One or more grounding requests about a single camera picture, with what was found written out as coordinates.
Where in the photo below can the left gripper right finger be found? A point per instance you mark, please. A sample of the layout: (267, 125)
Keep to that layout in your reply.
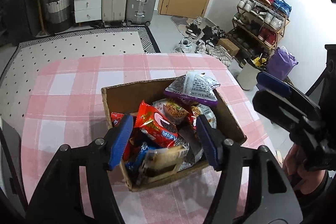
(270, 197)

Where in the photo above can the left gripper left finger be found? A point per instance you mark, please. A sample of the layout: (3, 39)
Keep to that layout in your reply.
(57, 197)

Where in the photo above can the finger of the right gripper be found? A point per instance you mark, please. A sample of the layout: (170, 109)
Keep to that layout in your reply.
(295, 113)
(278, 88)

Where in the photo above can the silver purple snack bag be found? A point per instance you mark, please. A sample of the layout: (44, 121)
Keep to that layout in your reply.
(194, 87)

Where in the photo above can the orange red cookie pack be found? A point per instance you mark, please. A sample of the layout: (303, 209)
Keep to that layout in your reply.
(156, 126)

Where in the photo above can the white brown snack bag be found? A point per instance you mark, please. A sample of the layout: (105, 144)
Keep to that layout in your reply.
(200, 109)

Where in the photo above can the blue Oreo cookie pack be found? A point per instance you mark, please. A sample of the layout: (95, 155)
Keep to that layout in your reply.
(136, 163)

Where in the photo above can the white noodle snack bag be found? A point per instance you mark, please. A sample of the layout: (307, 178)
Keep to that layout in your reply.
(175, 111)

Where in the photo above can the large red snack bag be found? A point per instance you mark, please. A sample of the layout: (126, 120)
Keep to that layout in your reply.
(123, 123)

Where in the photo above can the clear biscuit stick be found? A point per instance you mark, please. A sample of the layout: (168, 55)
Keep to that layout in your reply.
(161, 163)

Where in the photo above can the person's right hand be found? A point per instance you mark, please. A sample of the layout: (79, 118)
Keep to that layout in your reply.
(301, 179)

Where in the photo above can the white trash bin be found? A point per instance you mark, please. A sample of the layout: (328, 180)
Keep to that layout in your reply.
(247, 77)

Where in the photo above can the purple plastic bag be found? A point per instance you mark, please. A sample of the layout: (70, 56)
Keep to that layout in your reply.
(281, 63)

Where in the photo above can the small brown cardboard box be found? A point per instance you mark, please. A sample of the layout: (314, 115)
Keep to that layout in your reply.
(229, 46)

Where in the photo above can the wooden shoe rack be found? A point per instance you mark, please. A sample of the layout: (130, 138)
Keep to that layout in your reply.
(258, 26)

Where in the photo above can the pile of shoes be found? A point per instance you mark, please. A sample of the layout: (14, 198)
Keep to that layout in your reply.
(201, 38)

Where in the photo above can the pink plaid tablecloth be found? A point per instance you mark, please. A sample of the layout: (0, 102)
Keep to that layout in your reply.
(66, 107)

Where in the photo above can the brown SF cardboard box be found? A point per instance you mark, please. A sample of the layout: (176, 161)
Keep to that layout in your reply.
(126, 98)

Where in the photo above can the dotted white rug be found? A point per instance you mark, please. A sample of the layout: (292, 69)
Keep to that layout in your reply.
(18, 77)

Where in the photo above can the woven laundry basket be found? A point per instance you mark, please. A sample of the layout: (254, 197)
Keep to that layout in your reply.
(58, 15)

